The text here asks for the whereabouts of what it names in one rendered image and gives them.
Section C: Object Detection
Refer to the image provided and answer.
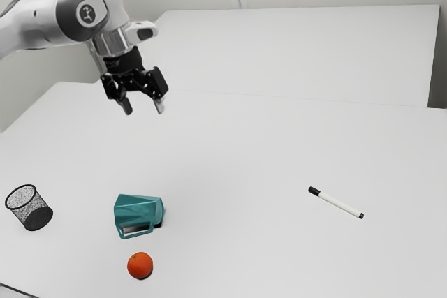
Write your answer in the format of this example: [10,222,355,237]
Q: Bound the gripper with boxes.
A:
[100,47,170,116]

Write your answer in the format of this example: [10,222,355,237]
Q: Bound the teal faceted mug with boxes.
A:
[113,193,165,240]

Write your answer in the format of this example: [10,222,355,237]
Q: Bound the orange fruit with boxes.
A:
[126,251,154,281]

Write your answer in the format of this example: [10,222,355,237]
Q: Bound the white marker pen black cap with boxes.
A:
[307,186,365,221]

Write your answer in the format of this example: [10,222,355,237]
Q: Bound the black mesh pen holder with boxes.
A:
[4,184,54,232]

